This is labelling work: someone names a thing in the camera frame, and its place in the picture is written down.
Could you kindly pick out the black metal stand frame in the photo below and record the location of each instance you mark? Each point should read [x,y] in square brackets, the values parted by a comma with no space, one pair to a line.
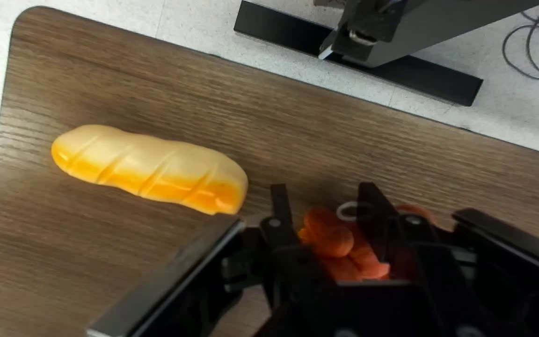
[406,76]

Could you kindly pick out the yellow toy bread loaf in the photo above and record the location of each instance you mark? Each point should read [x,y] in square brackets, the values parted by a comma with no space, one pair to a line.
[150,166]

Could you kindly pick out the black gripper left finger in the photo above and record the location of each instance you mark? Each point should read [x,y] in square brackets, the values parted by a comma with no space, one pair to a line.
[279,232]

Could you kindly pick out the orange plush toy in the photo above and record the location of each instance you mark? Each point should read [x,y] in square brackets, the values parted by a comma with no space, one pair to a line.
[328,237]

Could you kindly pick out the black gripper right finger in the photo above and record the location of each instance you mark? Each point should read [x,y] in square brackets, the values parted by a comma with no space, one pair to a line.
[378,219]

